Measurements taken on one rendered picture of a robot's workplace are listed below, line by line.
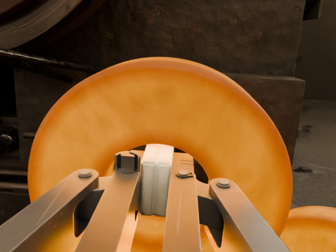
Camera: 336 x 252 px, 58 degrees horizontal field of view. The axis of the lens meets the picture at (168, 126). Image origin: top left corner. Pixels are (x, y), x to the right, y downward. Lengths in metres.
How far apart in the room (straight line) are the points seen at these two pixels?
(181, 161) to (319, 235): 0.16
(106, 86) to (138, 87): 0.02
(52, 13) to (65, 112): 0.24
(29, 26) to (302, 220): 0.36
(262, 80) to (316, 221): 0.25
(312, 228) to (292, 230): 0.02
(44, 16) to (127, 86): 0.26
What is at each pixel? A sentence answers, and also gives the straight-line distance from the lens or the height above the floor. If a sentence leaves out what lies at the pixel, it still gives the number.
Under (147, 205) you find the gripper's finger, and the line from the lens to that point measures 0.16.
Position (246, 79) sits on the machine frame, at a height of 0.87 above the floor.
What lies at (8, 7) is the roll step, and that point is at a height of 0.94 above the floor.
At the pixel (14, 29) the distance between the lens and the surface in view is 0.42.
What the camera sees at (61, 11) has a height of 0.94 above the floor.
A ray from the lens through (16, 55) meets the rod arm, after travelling 0.38.
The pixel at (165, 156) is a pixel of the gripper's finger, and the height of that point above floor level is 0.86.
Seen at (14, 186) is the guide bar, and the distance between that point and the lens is 0.47.
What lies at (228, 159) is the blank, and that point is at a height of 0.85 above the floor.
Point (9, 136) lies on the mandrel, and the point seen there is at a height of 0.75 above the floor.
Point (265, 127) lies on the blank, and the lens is 0.16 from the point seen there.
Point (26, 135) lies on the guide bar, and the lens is 0.53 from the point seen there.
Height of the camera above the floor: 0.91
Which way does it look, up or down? 15 degrees down
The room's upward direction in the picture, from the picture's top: 3 degrees clockwise
